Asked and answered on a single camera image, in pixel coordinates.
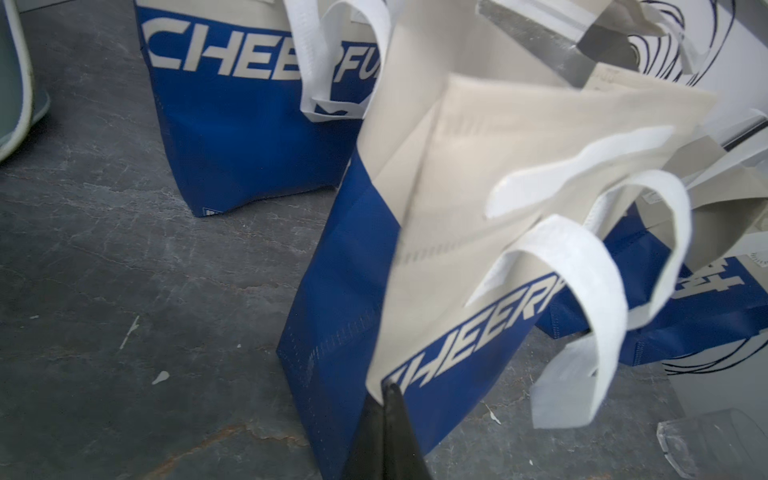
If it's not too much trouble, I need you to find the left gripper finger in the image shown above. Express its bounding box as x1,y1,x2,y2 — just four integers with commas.
341,382,432,480

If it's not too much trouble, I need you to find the mint green toaster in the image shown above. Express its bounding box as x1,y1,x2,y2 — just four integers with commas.
1,1,51,163

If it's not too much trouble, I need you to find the blue beige takeout bag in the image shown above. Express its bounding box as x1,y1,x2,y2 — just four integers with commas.
277,1,716,479
135,1,397,217
533,125,768,368

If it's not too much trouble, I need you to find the clear plastic cup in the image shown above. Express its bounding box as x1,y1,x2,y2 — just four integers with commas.
656,409,767,479

